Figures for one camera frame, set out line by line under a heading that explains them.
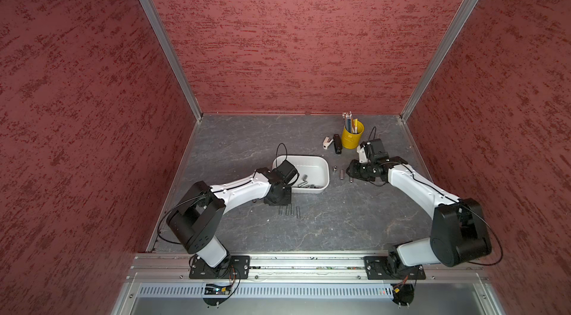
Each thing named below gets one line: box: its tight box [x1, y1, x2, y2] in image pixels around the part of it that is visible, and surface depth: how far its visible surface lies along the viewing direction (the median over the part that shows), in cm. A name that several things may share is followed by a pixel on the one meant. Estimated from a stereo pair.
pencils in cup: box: [342, 111, 358, 134], surface depth 102 cm
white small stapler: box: [322, 136, 334, 150], surface depth 109 cm
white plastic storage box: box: [272, 154, 331, 194], surface depth 99 cm
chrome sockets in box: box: [297, 173, 324, 189], surface depth 96 cm
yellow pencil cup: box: [341, 121, 366, 150], surface depth 103 cm
